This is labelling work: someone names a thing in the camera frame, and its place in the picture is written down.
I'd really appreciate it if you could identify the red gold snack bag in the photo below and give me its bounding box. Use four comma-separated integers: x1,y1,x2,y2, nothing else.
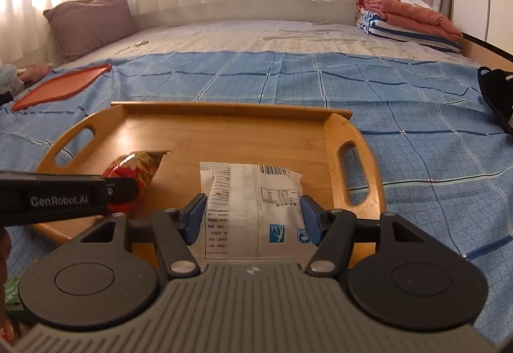
102,151,171,214

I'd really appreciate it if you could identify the white snack packet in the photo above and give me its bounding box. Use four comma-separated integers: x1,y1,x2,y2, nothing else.
189,162,315,263

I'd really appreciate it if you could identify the blue checkered bedsheet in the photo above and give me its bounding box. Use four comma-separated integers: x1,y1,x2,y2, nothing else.
0,51,513,345

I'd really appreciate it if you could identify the wooden serving tray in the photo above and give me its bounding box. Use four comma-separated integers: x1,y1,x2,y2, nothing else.
38,102,386,220

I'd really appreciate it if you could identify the light blue fluffy cloth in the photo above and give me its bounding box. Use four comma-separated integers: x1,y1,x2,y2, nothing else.
0,64,24,96

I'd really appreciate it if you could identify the orange plastic tray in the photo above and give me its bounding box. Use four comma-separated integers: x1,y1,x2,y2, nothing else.
11,64,111,112

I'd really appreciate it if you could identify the purple pillow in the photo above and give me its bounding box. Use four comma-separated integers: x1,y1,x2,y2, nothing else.
43,0,137,62

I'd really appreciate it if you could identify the small metal object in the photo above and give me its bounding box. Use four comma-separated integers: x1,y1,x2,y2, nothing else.
135,39,149,46

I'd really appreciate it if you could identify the folded blue striped towel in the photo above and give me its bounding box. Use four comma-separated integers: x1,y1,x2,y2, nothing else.
356,8,461,54

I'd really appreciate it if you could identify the folded salmon blanket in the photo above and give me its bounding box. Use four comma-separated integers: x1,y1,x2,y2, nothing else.
357,0,463,42

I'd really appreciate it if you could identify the white folded cloth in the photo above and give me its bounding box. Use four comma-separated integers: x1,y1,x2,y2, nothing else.
400,0,432,10

